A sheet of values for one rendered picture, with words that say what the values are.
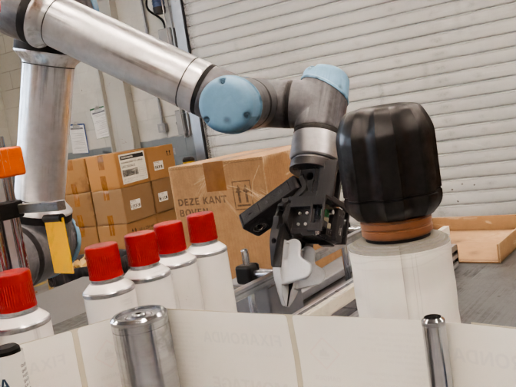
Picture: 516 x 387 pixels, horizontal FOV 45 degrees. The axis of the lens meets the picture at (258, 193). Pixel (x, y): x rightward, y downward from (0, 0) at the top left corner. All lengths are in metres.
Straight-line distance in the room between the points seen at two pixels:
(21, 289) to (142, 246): 0.14
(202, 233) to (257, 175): 0.48
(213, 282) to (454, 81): 4.26
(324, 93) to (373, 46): 4.14
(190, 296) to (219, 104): 0.26
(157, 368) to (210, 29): 5.34
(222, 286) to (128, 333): 0.34
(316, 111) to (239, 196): 0.36
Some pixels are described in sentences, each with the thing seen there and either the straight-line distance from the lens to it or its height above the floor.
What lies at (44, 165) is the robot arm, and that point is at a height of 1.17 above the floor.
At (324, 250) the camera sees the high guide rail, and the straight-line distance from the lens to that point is 1.03.
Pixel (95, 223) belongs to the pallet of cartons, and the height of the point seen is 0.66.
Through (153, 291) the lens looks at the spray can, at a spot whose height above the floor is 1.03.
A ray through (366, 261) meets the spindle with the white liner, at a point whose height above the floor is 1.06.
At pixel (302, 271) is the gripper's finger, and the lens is 0.86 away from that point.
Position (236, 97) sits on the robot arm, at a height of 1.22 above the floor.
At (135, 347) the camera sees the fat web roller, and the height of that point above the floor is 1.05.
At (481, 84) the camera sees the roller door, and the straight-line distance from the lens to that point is 4.86.
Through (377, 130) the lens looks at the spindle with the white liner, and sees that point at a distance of 0.49.
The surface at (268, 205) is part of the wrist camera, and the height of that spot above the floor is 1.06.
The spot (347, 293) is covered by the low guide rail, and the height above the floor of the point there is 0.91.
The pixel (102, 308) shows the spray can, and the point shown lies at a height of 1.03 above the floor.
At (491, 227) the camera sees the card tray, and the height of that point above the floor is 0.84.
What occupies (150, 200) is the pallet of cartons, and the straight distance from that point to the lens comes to 4.70.
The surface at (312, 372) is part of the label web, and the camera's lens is 0.39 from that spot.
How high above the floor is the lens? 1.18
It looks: 6 degrees down
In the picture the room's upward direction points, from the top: 9 degrees counter-clockwise
